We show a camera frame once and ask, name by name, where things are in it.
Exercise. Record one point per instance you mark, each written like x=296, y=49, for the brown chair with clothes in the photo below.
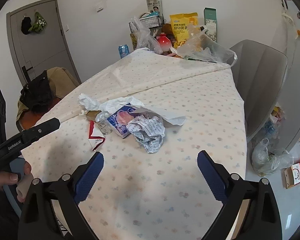
x=41, y=94

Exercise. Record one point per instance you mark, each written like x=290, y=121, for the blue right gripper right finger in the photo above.
x=215, y=175

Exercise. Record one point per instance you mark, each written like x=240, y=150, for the white tissue paper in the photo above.
x=113, y=105

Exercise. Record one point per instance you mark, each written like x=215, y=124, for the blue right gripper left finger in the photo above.
x=86, y=175

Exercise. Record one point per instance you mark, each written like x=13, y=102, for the clear plastic bag on table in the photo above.
x=200, y=47

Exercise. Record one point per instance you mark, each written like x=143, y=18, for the floral white tablecloth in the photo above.
x=150, y=116

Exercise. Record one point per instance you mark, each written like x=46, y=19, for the grey door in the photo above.
x=35, y=52

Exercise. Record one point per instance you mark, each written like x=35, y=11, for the small brown cardboard box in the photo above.
x=91, y=115

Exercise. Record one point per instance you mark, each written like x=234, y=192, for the green hanging cloth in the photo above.
x=39, y=23

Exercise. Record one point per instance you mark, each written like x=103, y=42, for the orange white cardboard box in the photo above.
x=292, y=175

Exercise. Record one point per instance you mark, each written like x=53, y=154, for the yellow snack bag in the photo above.
x=179, y=24

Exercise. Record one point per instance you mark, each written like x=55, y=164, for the white milk carton bag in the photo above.
x=155, y=6

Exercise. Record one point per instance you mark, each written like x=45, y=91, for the black wire basket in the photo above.
x=152, y=21

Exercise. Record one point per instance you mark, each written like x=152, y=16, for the grey upholstered dining chair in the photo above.
x=259, y=74

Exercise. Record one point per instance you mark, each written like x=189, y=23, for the person's left hand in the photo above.
x=7, y=178

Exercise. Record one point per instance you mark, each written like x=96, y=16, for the clear plastic bag on floor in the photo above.
x=265, y=162

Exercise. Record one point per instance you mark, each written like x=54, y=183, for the blue white medicine box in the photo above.
x=118, y=121

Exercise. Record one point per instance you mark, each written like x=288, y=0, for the red white paper box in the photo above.
x=95, y=136

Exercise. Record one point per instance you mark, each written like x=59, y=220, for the blue drink can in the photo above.
x=123, y=51

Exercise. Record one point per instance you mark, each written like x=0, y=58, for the white refrigerator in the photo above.
x=287, y=40

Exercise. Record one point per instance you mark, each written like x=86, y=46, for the red white vase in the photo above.
x=164, y=42

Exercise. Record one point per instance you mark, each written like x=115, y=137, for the silver pill blister pack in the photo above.
x=102, y=123

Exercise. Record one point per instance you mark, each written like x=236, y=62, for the printed leaflet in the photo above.
x=148, y=132

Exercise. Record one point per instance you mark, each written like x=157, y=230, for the green tall carton box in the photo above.
x=210, y=20

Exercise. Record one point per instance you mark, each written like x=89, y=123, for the black hanging hat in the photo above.
x=26, y=25

